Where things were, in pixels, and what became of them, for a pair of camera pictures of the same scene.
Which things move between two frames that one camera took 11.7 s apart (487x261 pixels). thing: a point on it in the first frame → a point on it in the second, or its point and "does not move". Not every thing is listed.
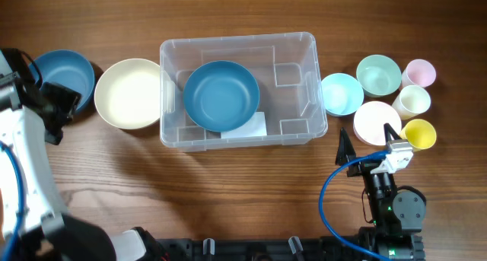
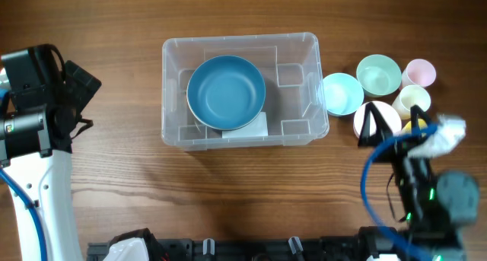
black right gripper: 347,151 → 383,132
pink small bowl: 369,122 does not move
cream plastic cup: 412,101 does not move
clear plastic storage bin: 287,68 does not move
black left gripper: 71,100 → 82,83
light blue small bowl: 342,94 does not move
